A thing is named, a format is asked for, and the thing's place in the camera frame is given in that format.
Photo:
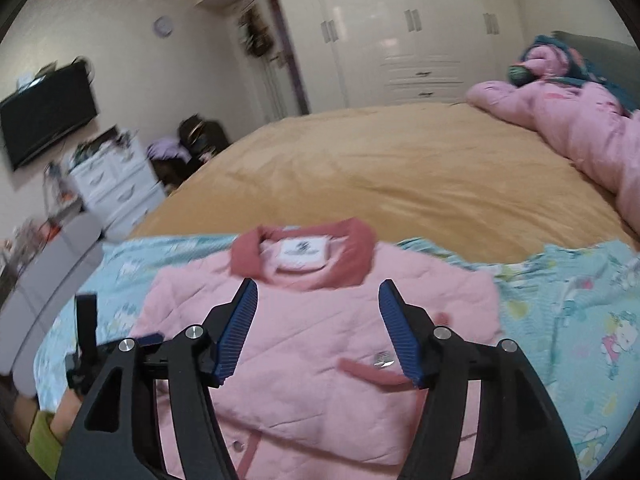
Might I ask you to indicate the black wall television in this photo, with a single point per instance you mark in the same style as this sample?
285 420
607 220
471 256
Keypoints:
45 115

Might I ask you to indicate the blue cartoon cat printed sheet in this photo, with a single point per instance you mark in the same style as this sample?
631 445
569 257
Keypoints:
575 320

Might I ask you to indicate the grey padded headboard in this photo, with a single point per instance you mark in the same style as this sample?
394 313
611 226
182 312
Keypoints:
610 60

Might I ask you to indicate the yellow green cloth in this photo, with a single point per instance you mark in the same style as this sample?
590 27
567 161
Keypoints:
45 440

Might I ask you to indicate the dark clothes pile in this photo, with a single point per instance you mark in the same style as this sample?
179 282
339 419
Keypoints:
170 175

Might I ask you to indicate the purple clothes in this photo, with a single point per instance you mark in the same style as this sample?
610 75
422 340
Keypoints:
167 150

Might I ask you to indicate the white room door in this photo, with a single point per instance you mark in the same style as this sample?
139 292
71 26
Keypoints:
280 90

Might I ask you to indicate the white glossy wardrobe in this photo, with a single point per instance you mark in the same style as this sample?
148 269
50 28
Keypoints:
375 35

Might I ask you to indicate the dark bags hanging on door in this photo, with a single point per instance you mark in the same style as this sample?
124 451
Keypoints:
256 32

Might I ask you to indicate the black bag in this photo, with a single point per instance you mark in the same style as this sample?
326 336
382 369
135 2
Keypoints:
205 137

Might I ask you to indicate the pink quilted jacket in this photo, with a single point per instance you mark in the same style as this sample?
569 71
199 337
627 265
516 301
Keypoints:
310 360

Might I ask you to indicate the white plastic drawer chest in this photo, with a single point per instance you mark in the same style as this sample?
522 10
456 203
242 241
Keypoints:
115 185

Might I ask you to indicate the pink puffy coat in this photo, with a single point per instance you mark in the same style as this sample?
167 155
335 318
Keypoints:
590 130

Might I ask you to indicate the round wall clock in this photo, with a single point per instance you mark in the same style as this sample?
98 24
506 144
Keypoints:
163 26

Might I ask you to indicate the tan bed cover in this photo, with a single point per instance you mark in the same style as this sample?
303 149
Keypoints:
375 175

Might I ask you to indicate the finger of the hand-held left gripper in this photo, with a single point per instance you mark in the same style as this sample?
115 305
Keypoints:
149 338
86 325

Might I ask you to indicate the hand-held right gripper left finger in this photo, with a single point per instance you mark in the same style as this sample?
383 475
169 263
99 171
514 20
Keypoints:
235 335

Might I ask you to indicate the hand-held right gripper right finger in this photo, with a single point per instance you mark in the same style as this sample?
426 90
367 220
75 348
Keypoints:
400 335

